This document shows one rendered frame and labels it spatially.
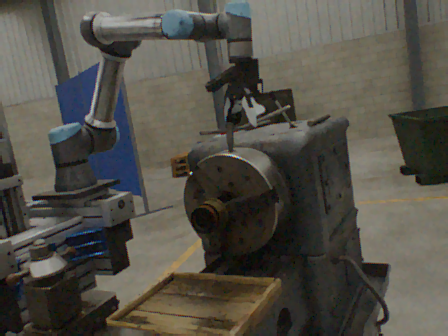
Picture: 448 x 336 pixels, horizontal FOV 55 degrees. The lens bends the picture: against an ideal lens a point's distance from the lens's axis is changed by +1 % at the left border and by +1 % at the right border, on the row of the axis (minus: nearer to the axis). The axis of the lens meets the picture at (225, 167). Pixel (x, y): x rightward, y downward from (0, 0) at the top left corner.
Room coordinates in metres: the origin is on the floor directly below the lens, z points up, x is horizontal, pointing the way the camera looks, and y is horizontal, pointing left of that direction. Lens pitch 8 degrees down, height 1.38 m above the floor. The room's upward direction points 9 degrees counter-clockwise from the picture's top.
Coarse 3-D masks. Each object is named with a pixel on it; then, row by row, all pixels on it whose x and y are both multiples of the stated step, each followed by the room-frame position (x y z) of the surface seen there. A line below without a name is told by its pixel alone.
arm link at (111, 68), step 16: (112, 48) 1.51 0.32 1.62; (128, 48) 1.54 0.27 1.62; (112, 64) 1.55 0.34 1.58; (112, 80) 1.57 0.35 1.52; (96, 96) 1.59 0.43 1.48; (112, 96) 1.59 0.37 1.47; (96, 112) 1.61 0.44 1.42; (112, 112) 1.63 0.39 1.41; (96, 128) 1.61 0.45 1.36; (112, 128) 1.64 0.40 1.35; (96, 144) 1.61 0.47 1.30; (112, 144) 1.68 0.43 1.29
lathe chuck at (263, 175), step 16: (208, 160) 1.25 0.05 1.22; (224, 160) 1.22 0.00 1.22; (240, 160) 1.20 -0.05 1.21; (256, 160) 1.22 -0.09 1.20; (208, 176) 1.26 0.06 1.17; (224, 176) 1.23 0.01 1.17; (240, 176) 1.20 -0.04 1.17; (256, 176) 1.18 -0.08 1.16; (272, 176) 1.20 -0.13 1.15; (192, 192) 1.29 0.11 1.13; (240, 192) 1.21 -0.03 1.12; (256, 192) 1.18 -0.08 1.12; (192, 208) 1.30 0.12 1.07; (272, 208) 1.16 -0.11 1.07; (240, 224) 1.22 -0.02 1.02; (256, 224) 1.19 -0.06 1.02; (272, 224) 1.16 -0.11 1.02; (208, 240) 1.28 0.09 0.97; (240, 240) 1.22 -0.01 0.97; (256, 240) 1.19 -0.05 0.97
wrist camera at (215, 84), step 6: (234, 66) 1.26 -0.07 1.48; (222, 72) 1.27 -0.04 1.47; (228, 72) 1.23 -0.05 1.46; (234, 72) 1.24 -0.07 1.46; (240, 72) 1.25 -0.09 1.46; (216, 78) 1.24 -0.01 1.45; (222, 78) 1.23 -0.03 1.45; (228, 78) 1.23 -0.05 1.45; (210, 84) 1.21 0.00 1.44; (216, 84) 1.22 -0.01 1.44; (222, 84) 1.23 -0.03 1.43; (210, 90) 1.22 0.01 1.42; (216, 90) 1.22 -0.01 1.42
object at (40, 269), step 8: (56, 256) 0.78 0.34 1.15; (32, 264) 0.75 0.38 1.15; (40, 264) 0.75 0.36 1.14; (48, 264) 0.75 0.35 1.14; (56, 264) 0.76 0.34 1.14; (64, 264) 0.78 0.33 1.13; (32, 272) 0.74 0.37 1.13; (40, 272) 0.74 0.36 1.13; (48, 272) 0.75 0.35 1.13; (56, 272) 0.75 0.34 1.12; (32, 280) 0.74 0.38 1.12
